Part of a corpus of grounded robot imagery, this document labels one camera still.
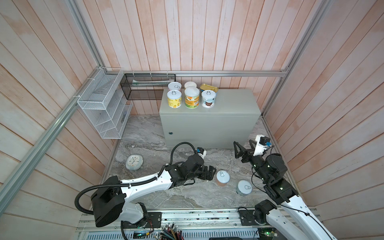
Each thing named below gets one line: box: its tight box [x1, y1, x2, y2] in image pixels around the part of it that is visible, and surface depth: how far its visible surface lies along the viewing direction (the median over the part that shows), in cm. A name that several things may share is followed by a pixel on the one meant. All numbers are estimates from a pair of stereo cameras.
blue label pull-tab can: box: [201, 90, 217, 109], surface depth 76 cm
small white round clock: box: [125, 153, 144, 171], surface depth 93 cm
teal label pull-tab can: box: [236, 179, 252, 197], surface depth 80 cm
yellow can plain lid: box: [184, 81, 197, 89], surface depth 80 cm
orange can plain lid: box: [184, 86, 200, 109], surface depth 74 cm
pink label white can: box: [168, 81, 182, 91], surface depth 80 cm
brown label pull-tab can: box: [216, 170, 230, 187], surface depth 85 cm
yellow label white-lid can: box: [167, 90, 182, 109], surface depth 76 cm
